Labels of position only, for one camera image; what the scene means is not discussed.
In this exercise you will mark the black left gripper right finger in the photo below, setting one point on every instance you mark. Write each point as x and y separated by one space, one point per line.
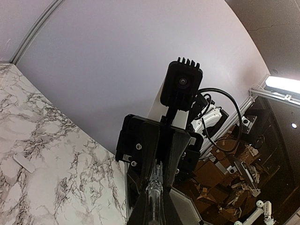
173 208

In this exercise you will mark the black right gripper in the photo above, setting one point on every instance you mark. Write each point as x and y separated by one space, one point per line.
143 142

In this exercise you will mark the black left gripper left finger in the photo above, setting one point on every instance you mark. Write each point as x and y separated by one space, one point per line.
140 213

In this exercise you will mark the white battery cover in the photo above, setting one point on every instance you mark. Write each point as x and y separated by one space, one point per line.
23 162

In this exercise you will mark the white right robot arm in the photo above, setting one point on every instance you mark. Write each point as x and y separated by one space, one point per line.
211 122

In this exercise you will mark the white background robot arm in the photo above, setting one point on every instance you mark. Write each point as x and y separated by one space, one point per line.
262 208

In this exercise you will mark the cardboard box pile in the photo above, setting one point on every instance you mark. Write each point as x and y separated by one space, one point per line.
228 184

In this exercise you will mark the white ceiling light fixture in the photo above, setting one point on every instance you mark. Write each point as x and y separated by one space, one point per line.
288 89

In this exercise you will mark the aluminium frame right post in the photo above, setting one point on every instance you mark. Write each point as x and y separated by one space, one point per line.
34 30

